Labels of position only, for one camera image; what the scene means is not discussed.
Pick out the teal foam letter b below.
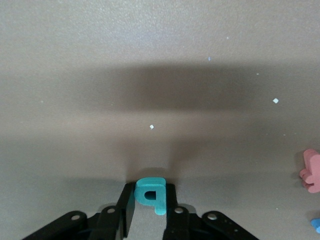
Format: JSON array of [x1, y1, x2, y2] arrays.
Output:
[[134, 177, 167, 216]]

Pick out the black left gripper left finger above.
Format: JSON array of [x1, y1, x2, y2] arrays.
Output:
[[22, 183, 137, 240]]

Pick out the blue foam letter x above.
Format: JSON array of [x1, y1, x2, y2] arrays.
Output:
[[309, 217, 320, 232]]

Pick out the salmon foam letter f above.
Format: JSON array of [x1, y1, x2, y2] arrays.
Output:
[[299, 149, 320, 193]]

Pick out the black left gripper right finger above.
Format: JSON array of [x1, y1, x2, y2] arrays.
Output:
[[162, 183, 261, 240]]

